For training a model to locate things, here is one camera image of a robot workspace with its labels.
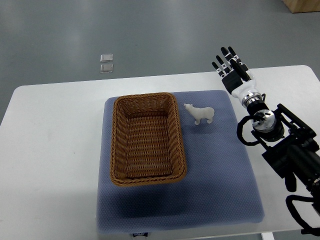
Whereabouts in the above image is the wooden box corner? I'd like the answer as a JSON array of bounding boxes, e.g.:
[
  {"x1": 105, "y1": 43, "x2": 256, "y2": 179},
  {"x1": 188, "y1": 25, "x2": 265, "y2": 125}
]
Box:
[{"x1": 282, "y1": 0, "x2": 320, "y2": 14}]

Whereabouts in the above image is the floor metal plate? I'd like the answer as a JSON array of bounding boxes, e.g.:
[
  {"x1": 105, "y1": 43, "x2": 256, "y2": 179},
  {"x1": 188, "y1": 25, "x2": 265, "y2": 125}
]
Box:
[
  {"x1": 100, "y1": 53, "x2": 113, "y2": 63},
  {"x1": 100, "y1": 63, "x2": 114, "y2": 74}
]

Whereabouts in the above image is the white bear figurine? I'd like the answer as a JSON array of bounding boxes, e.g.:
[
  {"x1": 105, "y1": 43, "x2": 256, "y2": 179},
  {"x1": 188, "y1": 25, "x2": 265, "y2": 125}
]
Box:
[{"x1": 183, "y1": 103, "x2": 215, "y2": 126}]

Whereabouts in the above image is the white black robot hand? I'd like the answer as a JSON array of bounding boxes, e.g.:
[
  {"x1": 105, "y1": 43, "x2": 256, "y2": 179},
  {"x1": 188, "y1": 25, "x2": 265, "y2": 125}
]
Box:
[{"x1": 211, "y1": 46, "x2": 263, "y2": 107}]

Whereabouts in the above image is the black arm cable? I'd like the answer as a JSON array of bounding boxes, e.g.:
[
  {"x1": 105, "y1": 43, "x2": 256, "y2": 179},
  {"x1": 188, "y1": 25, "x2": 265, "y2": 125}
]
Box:
[{"x1": 285, "y1": 194, "x2": 320, "y2": 236}]

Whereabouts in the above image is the lower floor metal plate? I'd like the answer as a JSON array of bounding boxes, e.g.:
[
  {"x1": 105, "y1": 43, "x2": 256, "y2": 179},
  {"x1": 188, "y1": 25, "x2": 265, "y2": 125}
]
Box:
[{"x1": 100, "y1": 63, "x2": 114, "y2": 74}]

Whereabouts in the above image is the blue grey mat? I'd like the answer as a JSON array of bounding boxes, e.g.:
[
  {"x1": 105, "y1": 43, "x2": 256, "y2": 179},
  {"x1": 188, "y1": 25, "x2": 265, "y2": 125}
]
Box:
[{"x1": 96, "y1": 90, "x2": 264, "y2": 234}]

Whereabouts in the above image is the brown wicker basket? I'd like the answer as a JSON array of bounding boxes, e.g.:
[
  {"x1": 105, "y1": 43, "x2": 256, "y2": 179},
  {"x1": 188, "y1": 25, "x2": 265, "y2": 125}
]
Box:
[{"x1": 109, "y1": 92, "x2": 187, "y2": 187}]

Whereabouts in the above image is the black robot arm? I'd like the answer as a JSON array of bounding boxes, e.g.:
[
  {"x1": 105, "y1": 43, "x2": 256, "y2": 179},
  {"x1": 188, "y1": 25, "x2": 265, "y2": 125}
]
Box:
[{"x1": 236, "y1": 92, "x2": 320, "y2": 213}]

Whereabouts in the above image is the upper floor metal plate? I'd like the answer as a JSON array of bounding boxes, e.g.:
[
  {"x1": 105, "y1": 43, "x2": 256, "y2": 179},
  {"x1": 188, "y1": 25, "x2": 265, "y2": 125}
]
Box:
[{"x1": 100, "y1": 53, "x2": 113, "y2": 63}]

